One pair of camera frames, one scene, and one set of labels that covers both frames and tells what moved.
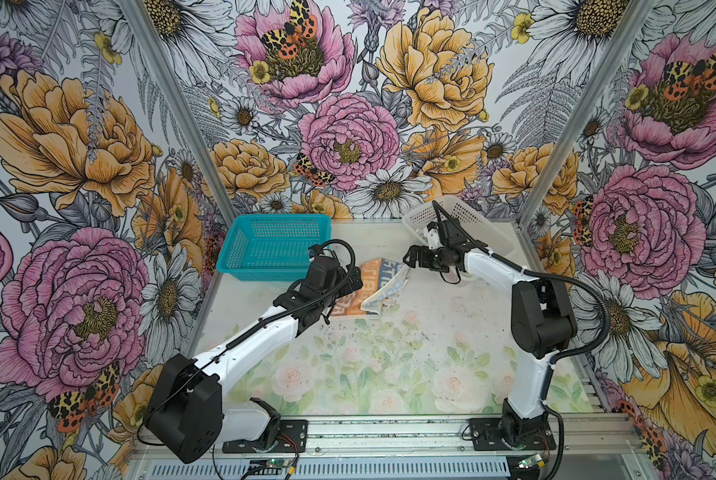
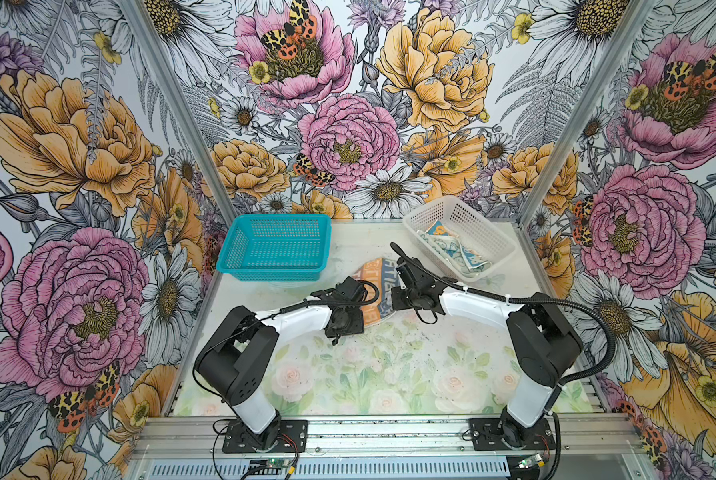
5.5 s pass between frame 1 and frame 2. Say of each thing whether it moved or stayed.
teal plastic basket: stayed
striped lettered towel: stayed
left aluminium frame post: stayed
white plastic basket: stayed
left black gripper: moved
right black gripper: moved
